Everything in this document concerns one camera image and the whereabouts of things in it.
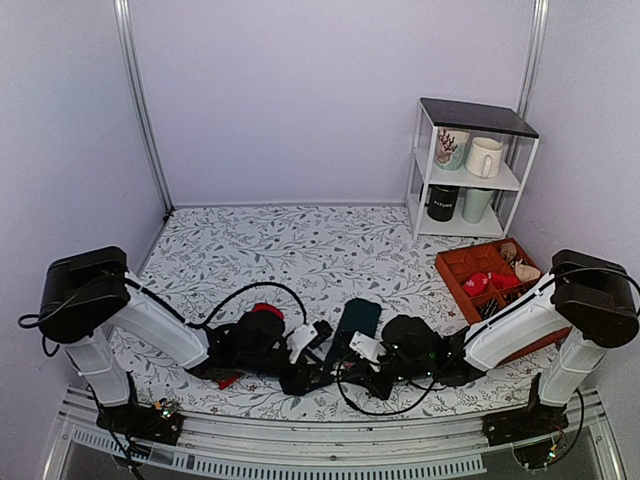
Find aluminium frame post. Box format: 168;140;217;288
516;0;549;119
113;0;175;217

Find floral patterned table mat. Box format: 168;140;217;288
110;206;557;422

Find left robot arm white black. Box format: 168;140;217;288
35;246;334;434

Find left aluminium frame post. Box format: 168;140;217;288
113;0;175;217

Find white ribbed mug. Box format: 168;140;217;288
465;137;504;179

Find pale green cup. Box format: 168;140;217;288
462;188;494;224

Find black mug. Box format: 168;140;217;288
427;185;459;222

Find front aluminium rail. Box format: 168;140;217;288
43;389;630;479

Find right aluminium frame post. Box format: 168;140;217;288
516;0;549;119

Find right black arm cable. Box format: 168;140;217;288
335;267;640;416

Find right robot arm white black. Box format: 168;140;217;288
336;249;639;436

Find beige rolled sock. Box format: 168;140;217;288
499;242;541;283

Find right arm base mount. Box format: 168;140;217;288
482;374;569;470

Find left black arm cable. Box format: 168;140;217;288
17;272;309;359

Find dark green reindeer sock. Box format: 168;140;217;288
323;298;382;372

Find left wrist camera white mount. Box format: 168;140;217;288
285;320;333;364

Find white wire shelf rack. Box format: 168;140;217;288
406;98;540;239

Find floral ceramic mug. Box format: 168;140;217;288
435;127;470;171

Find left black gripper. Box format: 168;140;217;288
237;348;335;398

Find red snowflake rolled sock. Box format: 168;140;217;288
461;272;493;298

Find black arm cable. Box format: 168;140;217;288
17;272;309;359
335;267;640;416

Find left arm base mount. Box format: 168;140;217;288
96;373;184;446

